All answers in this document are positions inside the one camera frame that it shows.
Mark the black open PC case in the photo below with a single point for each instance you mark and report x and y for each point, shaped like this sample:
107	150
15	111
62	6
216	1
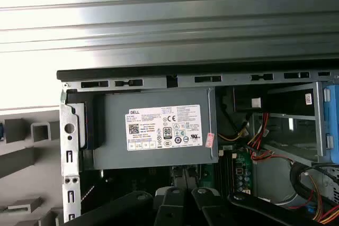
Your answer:
185	67

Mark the metal drive cage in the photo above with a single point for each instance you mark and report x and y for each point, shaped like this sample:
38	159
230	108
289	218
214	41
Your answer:
320	130

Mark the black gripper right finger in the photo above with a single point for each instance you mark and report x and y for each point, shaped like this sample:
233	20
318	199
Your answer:
265	212

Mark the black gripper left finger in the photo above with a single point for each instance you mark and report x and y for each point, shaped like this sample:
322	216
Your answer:
127	210

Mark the grey power supply unit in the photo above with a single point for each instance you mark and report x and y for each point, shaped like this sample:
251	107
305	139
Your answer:
114	130

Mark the black RAM slot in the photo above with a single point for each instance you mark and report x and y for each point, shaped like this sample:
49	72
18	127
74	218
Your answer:
221	170
230	170

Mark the green motherboard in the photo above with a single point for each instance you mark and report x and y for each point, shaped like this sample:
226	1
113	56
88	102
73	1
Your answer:
245	162

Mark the blue drive cage latch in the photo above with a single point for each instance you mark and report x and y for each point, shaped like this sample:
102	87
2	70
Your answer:
334	115

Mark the grey parts rack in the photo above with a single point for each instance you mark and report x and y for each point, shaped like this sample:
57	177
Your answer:
31	178

